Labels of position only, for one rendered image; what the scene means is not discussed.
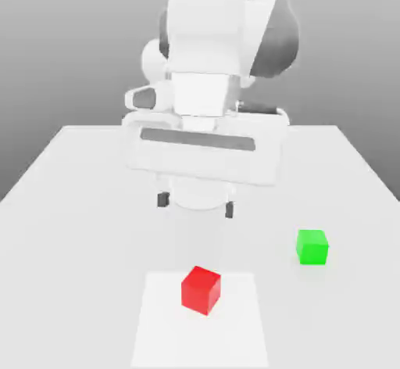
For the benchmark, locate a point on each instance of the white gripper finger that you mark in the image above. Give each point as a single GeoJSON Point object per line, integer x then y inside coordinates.
{"type": "Point", "coordinates": [229, 209]}
{"type": "Point", "coordinates": [163, 198]}

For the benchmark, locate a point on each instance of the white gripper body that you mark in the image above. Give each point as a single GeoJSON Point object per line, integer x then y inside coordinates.
{"type": "Point", "coordinates": [200, 162]}

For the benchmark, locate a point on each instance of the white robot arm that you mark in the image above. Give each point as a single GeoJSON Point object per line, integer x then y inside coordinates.
{"type": "Point", "coordinates": [203, 31]}

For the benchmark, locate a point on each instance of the small red cube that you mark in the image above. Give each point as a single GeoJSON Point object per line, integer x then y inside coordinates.
{"type": "Point", "coordinates": [200, 290]}

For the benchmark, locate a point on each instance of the small green cube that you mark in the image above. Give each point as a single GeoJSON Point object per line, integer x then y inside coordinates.
{"type": "Point", "coordinates": [312, 247]}

